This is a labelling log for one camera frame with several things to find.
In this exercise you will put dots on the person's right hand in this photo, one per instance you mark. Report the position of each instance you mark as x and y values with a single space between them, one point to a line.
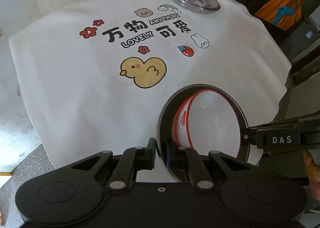
313 174

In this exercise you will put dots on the deep steel bowl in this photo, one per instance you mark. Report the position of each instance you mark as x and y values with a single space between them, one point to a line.
164 134

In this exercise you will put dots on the orange dress figure painting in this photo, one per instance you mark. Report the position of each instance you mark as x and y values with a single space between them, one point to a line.
281 13

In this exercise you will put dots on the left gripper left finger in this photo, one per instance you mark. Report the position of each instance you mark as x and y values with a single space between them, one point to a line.
131 161

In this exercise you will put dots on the white printed table mat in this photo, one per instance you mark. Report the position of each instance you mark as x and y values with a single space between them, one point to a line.
95 75

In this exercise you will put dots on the white red-rimmed bowl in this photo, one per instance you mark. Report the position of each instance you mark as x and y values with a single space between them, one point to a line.
212 124
179 128

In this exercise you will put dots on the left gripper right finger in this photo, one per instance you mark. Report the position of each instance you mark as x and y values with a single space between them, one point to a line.
189 161

